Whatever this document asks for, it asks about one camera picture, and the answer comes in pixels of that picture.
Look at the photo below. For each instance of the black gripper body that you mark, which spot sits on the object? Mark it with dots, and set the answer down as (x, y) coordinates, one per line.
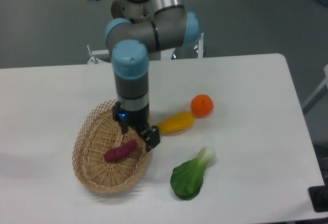
(136, 120)

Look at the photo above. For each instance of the purple sweet potato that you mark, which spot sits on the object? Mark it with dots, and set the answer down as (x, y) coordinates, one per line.
(121, 152)

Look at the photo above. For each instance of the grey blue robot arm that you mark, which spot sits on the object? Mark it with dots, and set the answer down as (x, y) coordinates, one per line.
(174, 27)

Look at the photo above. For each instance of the woven wicker basket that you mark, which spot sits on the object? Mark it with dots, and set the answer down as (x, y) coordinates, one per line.
(99, 134)

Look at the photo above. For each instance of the yellow mango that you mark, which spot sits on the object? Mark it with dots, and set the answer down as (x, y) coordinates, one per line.
(176, 123)

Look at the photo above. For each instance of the green bok choy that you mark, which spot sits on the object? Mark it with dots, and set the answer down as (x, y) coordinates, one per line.
(187, 179)

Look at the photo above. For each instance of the orange tangerine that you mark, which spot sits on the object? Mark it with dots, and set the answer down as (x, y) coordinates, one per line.
(201, 105)

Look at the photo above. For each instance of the black box at table edge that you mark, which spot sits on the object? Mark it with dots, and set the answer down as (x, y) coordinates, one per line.
(318, 196)

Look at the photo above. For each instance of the white metal base frame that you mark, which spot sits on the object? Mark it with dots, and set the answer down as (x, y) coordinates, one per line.
(103, 56)

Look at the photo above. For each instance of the white frame at right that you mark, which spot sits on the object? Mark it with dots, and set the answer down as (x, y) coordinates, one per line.
(318, 93)

